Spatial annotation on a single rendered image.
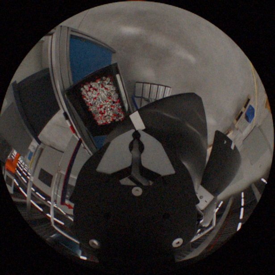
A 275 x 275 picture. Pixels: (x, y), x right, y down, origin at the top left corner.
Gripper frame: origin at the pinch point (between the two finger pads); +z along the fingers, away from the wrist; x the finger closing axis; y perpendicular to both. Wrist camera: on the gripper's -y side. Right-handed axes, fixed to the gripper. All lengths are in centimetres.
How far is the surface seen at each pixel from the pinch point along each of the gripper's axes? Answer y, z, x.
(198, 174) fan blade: 4.1, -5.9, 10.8
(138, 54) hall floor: -56, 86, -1
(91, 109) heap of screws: -0.2, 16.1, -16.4
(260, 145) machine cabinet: -14, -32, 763
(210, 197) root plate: 16.7, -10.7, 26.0
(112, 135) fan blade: 3.2, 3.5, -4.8
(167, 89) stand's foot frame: -16, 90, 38
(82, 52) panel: -31.1, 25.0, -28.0
